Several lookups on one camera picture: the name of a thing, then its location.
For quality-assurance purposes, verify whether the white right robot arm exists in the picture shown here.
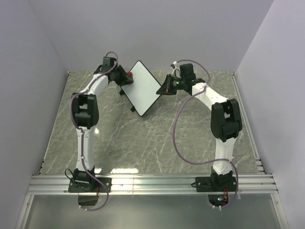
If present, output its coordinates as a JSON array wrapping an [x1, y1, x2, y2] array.
[[156, 60, 243, 191]]

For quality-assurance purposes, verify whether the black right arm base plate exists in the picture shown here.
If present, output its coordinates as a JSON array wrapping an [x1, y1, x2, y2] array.
[[191, 176, 237, 192]]

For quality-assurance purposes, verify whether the aluminium right side rail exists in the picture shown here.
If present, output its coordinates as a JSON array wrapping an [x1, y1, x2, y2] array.
[[231, 72, 266, 174]]

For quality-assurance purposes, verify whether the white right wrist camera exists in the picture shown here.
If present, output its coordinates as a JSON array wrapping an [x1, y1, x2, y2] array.
[[171, 61, 181, 77]]

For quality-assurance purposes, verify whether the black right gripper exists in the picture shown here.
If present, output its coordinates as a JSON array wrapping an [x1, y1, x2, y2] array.
[[156, 75, 185, 96]]

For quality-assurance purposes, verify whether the red bone-shaped eraser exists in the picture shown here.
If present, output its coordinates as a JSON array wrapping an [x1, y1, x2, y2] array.
[[127, 72, 133, 84]]

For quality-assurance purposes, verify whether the small white whiteboard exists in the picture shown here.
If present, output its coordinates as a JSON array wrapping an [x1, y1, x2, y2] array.
[[121, 60, 161, 116]]

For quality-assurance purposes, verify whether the aluminium rail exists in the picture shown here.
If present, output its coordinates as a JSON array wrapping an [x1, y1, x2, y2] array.
[[26, 174, 278, 196], [231, 72, 266, 174]]

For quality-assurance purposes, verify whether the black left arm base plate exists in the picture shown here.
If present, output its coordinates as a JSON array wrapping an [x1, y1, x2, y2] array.
[[68, 177, 112, 193]]

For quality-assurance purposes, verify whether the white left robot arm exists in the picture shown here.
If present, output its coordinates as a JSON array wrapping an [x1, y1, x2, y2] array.
[[70, 54, 133, 192]]

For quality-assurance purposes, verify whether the aluminium front rail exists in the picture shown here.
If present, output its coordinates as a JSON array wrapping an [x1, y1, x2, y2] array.
[[26, 174, 278, 196]]

